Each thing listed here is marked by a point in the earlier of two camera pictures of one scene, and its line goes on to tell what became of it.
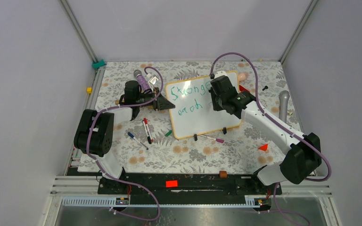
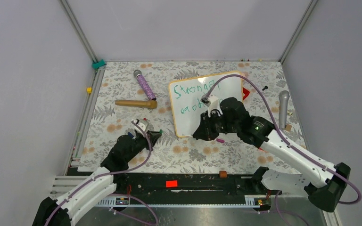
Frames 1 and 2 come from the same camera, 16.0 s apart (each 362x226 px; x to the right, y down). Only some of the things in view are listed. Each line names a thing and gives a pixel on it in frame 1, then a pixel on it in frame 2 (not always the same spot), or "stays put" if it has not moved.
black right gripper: x=216 y=107 → x=205 y=130
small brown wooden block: x=223 y=174 stays put
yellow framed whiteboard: x=194 y=114 stays put
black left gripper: x=161 y=103 → x=153 y=136
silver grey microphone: x=283 y=95 stays put
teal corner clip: x=97 y=65 stays put
